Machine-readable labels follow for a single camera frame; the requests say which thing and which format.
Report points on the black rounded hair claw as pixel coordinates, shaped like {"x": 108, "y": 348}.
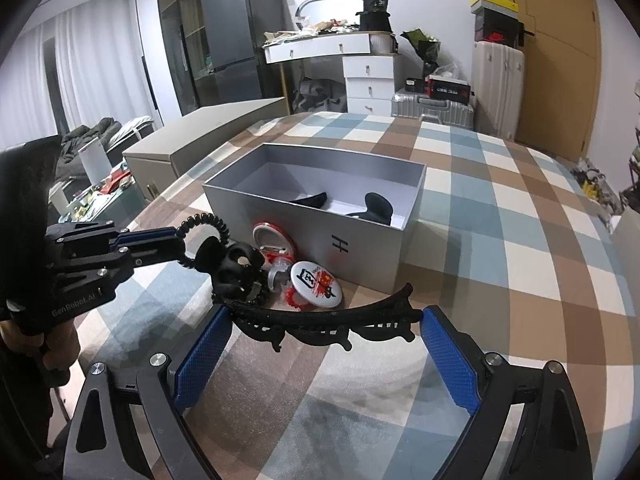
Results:
{"x": 377, "y": 207}

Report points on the silver cardboard box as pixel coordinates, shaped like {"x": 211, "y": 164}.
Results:
{"x": 370, "y": 265}

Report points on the white curtains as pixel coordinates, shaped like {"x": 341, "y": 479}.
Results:
{"x": 75, "y": 75}

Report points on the red rimmed round compact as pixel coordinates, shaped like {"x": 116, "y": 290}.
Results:
{"x": 270, "y": 237}

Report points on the person's left hand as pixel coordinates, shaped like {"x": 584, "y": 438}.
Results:
{"x": 62, "y": 347}

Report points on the white suitcase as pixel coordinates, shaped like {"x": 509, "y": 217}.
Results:
{"x": 500, "y": 90}

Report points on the white ribbed basket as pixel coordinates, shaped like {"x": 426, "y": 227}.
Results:
{"x": 383, "y": 43}

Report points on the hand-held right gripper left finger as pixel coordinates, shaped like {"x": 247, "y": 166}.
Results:
{"x": 200, "y": 357}

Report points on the clear plastic bag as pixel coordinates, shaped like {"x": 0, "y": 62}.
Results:
{"x": 447, "y": 71}

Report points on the oval mirror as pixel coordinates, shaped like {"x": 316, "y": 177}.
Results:
{"x": 300, "y": 10}

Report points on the white dressing table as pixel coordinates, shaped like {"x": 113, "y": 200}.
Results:
{"x": 370, "y": 77}

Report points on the white round badge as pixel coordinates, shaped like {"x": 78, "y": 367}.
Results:
{"x": 312, "y": 285}

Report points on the red black shoe box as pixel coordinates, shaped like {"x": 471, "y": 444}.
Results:
{"x": 447, "y": 91}

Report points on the pile of dark clothes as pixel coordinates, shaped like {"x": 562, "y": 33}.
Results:
{"x": 100, "y": 132}

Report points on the black handbag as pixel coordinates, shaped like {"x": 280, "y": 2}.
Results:
{"x": 374, "y": 10}

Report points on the silver suitcase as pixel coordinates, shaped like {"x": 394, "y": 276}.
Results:
{"x": 430, "y": 110}

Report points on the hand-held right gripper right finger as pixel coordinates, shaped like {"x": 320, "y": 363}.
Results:
{"x": 450, "y": 365}

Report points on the clutter of cosmetics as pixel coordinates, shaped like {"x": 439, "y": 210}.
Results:
{"x": 310, "y": 30}

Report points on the black objects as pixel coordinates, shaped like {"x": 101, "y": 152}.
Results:
{"x": 218, "y": 222}

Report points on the wooden door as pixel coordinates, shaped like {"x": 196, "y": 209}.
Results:
{"x": 555, "y": 60}

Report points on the small black box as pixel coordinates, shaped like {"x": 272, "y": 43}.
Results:
{"x": 414, "y": 84}

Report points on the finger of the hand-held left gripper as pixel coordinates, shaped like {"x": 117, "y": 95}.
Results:
{"x": 150, "y": 236}
{"x": 160, "y": 254}

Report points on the long black hair clip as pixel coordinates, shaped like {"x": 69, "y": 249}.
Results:
{"x": 320, "y": 322}

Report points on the dark wrapped flower bouquet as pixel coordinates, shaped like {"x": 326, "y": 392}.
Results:
{"x": 425, "y": 47}

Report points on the black curved hair clip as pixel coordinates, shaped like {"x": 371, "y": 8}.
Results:
{"x": 310, "y": 200}

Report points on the dark grey refrigerator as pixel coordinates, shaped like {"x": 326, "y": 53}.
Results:
{"x": 245, "y": 35}

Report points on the cluttered glass table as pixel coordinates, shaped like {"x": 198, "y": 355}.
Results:
{"x": 100, "y": 200}

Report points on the plaid bed sheet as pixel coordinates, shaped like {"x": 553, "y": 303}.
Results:
{"x": 500, "y": 260}

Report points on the pile of small clutter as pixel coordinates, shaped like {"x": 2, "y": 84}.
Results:
{"x": 592, "y": 185}

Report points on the dark glass cabinet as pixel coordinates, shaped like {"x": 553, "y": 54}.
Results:
{"x": 175, "y": 35}

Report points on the white cylinder appliance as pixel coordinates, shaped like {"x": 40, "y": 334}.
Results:
{"x": 94, "y": 160}

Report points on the yellow lid shoe box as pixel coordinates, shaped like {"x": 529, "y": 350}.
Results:
{"x": 495, "y": 0}

